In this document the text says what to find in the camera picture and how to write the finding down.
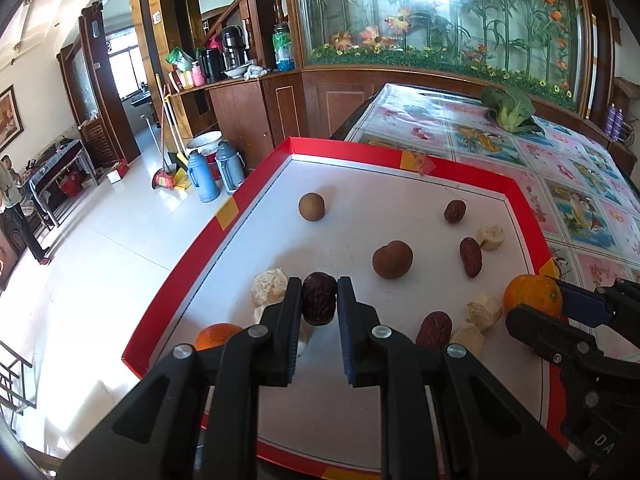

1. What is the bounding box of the framed picture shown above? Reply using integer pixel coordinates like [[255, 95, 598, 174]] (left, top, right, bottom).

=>
[[0, 85, 25, 151]]

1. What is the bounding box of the green leafy vegetable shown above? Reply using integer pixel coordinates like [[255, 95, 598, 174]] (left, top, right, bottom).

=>
[[480, 85, 543, 134]]

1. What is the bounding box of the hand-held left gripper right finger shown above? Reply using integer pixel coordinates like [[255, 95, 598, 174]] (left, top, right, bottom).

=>
[[336, 275, 593, 480]]

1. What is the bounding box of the wooden side cabinet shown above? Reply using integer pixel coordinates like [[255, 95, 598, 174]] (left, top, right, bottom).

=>
[[607, 77, 640, 161]]

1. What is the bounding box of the brown longan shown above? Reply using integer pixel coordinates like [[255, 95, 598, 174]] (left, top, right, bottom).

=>
[[372, 240, 414, 279], [298, 192, 327, 221]]

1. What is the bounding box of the red bucket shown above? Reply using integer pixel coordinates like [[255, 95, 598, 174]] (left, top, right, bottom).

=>
[[59, 170, 85, 197]]

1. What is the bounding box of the long red date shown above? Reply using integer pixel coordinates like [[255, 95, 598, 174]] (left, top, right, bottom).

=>
[[459, 237, 484, 279]]

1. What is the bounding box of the dark red date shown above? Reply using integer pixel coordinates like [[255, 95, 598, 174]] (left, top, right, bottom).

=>
[[301, 272, 340, 326]]

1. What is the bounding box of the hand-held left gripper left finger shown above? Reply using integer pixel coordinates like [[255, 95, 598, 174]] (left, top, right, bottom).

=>
[[57, 276, 303, 480]]

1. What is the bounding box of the green blue plastic bottle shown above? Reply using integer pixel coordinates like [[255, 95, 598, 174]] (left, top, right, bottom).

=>
[[271, 22, 296, 72]]

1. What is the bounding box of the black jug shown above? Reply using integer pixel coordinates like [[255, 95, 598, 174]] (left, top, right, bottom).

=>
[[197, 47, 226, 83]]

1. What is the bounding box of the flower mural glass panel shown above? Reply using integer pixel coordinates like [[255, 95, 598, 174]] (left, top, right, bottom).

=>
[[295, 0, 593, 111]]

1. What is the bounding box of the grey blue thermos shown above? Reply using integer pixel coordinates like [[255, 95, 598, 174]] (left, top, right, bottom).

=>
[[215, 140, 247, 196]]

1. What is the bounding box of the orange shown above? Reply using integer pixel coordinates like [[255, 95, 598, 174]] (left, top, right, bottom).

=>
[[194, 323, 244, 352], [502, 273, 563, 318]]

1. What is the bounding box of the black thermos flask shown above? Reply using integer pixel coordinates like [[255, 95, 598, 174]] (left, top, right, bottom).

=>
[[220, 25, 249, 68]]

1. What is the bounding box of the mop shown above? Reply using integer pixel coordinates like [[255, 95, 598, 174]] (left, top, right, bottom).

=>
[[142, 115, 171, 181]]

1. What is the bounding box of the metal railing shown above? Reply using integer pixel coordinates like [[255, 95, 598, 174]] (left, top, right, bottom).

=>
[[0, 340, 38, 413]]

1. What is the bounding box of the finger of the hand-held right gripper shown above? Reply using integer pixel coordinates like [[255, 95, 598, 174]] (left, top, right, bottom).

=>
[[506, 304, 615, 367], [554, 277, 640, 350]]

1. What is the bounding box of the red-rimmed white tray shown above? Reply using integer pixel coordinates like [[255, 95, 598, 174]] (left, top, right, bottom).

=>
[[121, 136, 576, 480]]

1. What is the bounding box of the white basin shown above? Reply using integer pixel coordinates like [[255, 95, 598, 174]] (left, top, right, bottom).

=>
[[186, 130, 223, 157]]

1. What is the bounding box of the green bag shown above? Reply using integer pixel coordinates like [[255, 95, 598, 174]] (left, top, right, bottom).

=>
[[166, 47, 196, 73]]

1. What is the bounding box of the light blue thermos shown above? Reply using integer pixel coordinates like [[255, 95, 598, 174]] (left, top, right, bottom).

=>
[[186, 150, 221, 203]]

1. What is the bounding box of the red broom and dustpan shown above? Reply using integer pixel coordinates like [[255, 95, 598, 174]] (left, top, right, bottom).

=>
[[154, 74, 193, 191]]

